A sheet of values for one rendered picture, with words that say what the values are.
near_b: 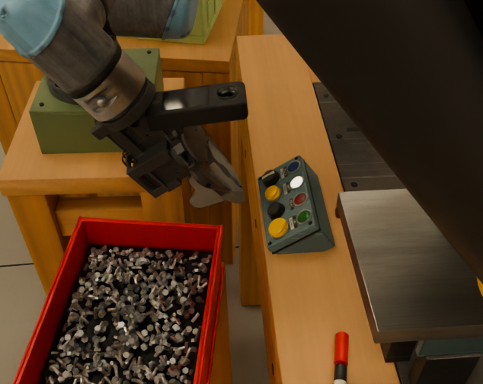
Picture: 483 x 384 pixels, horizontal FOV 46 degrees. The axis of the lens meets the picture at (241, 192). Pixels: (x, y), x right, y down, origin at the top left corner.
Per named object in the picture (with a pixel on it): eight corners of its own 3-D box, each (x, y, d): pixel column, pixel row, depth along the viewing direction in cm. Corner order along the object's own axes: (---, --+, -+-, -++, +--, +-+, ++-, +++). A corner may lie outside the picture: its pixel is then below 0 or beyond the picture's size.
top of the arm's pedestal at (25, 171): (1, 196, 101) (-5, 180, 99) (39, 95, 124) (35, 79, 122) (180, 191, 102) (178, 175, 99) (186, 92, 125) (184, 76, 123)
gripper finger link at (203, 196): (214, 215, 77) (170, 175, 71) (250, 195, 75) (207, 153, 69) (215, 232, 75) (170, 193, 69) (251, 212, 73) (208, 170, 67)
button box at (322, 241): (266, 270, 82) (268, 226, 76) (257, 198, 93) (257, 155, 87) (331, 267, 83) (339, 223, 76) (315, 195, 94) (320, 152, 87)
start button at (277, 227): (272, 241, 79) (267, 237, 79) (270, 226, 81) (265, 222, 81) (289, 232, 78) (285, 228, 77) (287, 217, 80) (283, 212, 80)
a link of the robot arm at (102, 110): (124, 35, 62) (118, 75, 56) (152, 65, 65) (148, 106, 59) (75, 72, 64) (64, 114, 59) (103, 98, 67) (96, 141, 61)
